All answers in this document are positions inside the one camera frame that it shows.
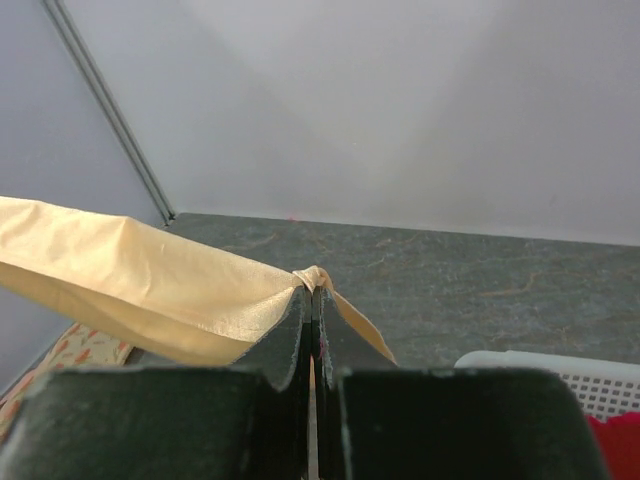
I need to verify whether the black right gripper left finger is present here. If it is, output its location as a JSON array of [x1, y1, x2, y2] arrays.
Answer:
[[1, 288, 311, 479]]

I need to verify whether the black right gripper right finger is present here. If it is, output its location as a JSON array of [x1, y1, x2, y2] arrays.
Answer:
[[312, 288, 608, 479]]

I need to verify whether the peach cloth napkin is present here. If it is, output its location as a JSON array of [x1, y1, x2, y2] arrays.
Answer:
[[0, 196, 399, 368]]

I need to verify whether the floral oven mitt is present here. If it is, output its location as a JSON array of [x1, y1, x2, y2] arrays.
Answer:
[[1, 323, 134, 443]]

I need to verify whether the white perforated plastic basket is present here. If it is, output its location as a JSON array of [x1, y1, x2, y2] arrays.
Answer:
[[455, 350, 639, 421]]

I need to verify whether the red cloth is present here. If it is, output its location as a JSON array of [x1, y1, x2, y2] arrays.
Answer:
[[587, 412, 640, 480]]

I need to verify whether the aluminium frame post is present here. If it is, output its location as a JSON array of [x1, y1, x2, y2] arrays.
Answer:
[[42, 0, 176, 225]]

